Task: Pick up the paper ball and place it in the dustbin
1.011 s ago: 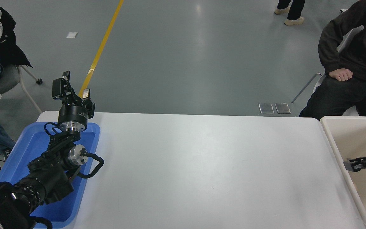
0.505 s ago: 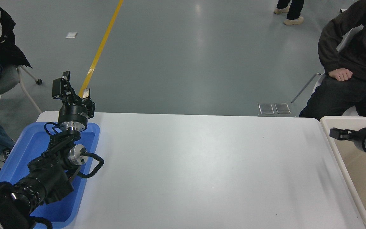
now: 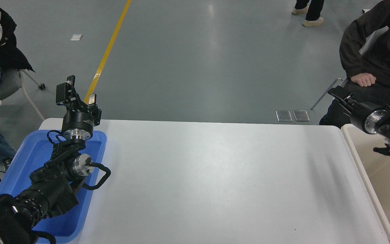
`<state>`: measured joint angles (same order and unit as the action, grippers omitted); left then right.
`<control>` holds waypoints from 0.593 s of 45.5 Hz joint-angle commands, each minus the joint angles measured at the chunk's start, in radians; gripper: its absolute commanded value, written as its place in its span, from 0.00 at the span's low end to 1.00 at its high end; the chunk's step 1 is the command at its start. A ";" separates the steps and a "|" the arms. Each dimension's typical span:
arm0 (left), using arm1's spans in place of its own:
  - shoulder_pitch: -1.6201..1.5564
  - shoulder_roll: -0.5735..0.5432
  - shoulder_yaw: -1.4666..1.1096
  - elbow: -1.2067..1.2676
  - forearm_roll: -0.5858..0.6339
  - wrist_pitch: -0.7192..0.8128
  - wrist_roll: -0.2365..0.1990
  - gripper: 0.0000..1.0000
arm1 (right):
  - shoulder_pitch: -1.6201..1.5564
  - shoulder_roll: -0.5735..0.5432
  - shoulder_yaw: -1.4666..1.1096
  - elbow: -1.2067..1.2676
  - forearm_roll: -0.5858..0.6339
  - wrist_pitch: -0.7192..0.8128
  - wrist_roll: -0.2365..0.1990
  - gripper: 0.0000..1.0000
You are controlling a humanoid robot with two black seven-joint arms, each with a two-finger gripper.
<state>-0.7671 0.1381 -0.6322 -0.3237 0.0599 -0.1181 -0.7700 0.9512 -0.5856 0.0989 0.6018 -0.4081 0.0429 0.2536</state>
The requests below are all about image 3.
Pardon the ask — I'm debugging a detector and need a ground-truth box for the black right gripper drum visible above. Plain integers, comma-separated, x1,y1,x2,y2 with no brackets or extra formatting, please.
350,101,377,135

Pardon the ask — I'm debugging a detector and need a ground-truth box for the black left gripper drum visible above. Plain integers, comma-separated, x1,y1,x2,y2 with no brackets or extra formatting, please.
61,109,95,134

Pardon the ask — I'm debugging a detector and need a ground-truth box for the person's hand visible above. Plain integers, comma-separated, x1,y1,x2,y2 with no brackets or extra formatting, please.
351,73,377,87

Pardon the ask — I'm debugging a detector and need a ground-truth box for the thin grey metal rod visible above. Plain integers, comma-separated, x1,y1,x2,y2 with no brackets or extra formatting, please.
311,78,344,110

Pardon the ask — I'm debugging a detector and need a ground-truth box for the blue plastic tray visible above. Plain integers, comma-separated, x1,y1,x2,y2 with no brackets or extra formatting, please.
0,130,108,244

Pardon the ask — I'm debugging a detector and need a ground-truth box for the yellow floor tape line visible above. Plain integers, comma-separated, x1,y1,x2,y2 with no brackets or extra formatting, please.
83,0,132,104

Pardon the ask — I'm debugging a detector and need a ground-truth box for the grey chair with casters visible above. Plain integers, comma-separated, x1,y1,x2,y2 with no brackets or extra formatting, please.
0,66,46,121

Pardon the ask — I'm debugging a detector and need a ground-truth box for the large pale bin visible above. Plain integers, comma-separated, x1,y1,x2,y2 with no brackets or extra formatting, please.
341,124,390,244

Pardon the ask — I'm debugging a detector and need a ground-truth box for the seated person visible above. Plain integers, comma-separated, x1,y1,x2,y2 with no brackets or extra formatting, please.
0,0,36,170

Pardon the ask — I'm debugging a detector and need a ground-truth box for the walking person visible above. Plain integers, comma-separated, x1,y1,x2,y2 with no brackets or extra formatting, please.
291,0,325,27

